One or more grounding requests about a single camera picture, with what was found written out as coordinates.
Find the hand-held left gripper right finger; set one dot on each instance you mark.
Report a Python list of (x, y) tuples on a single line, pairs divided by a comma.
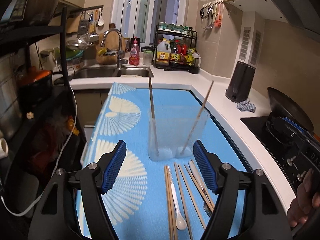
[(203, 167)]

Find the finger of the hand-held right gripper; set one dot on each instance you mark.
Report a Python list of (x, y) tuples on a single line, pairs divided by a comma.
[(292, 125)]

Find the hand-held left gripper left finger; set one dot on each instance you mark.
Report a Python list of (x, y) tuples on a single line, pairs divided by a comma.
[(115, 167)]

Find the metal spoon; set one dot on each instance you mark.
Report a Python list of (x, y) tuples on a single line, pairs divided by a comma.
[(193, 172)]

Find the clear plastic container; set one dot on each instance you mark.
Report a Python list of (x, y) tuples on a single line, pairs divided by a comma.
[(175, 135)]

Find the white ceramic spoon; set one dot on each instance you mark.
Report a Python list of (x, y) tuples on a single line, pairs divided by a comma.
[(180, 222)]

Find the dark chopstick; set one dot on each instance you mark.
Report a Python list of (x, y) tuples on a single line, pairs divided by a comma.
[(153, 110)]

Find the person's right hand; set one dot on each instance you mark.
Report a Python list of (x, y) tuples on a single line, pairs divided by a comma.
[(303, 205)]

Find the black wok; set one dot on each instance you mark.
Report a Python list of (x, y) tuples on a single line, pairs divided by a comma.
[(290, 110)]

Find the black gas stove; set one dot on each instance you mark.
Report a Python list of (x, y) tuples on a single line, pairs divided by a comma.
[(257, 130)]

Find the blue grey rag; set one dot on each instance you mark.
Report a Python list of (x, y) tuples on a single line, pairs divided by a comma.
[(247, 106)]

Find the black electric kettle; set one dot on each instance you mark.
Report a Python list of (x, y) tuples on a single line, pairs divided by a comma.
[(241, 82)]

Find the dark bag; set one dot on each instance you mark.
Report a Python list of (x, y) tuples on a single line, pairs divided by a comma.
[(45, 142)]

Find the blue shell-patterned mat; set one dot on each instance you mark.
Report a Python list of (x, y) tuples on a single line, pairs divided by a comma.
[(175, 97)]

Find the white vent grille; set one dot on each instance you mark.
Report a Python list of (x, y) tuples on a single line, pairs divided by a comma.
[(245, 43)]

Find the steel sink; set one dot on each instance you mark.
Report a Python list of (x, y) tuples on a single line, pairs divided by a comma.
[(100, 72)]

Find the garlic bulb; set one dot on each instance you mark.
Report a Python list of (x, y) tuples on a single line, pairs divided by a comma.
[(30, 115)]

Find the glass oil cruet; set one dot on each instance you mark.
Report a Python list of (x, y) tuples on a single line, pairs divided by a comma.
[(197, 60)]

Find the wooden cutting board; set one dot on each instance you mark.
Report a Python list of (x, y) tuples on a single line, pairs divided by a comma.
[(110, 57)]

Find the glass jar with green lid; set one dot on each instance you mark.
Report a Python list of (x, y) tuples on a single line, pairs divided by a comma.
[(147, 58)]

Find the white pipe piece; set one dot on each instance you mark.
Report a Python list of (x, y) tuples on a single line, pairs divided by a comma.
[(3, 148)]

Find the pink dish soap bottle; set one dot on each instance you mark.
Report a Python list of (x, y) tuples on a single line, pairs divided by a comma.
[(134, 53)]

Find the red capped sauce bottle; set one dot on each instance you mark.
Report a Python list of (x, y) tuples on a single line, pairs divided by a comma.
[(183, 53)]

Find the dark soy sauce bottle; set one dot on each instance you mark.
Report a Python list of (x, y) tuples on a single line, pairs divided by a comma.
[(175, 53)]

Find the pot with orange lid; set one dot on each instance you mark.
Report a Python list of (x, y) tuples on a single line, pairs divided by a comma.
[(37, 77)]

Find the cooking oil jug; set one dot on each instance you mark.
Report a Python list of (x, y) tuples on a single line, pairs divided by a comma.
[(163, 55)]

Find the green dish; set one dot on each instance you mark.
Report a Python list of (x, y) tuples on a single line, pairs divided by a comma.
[(73, 55)]

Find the chrome faucet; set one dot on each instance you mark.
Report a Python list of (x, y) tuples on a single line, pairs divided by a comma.
[(120, 47)]

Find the range hood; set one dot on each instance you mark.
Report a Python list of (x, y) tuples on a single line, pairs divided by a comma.
[(287, 0)]

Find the white jug kettle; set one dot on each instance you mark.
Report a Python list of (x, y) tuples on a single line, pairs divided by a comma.
[(48, 60)]

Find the metal strainer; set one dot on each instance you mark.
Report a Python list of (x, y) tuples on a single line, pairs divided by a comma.
[(80, 43)]

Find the black spice rack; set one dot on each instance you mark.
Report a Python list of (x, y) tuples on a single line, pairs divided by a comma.
[(195, 33)]

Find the black shelf rack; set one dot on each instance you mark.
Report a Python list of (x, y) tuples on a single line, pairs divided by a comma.
[(64, 42)]

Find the hanging metal scissors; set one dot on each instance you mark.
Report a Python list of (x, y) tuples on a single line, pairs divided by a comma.
[(205, 12)]

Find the row of spice jars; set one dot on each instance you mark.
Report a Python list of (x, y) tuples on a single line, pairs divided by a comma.
[(175, 27)]

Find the metal grater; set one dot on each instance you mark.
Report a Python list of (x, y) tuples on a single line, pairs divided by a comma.
[(83, 26)]

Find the hanging white ladle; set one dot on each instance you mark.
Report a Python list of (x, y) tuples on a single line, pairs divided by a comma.
[(100, 21)]

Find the hanging wooden board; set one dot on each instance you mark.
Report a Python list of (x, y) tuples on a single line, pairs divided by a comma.
[(73, 25)]

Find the window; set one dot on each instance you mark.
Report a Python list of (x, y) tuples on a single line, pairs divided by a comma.
[(150, 10)]

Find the dark bowl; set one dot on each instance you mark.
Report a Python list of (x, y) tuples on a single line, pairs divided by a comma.
[(42, 7)]

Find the appliance with button panel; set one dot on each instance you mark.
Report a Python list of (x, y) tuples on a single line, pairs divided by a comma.
[(15, 2)]

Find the wall hook rail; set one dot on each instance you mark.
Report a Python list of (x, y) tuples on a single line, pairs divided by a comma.
[(212, 3)]

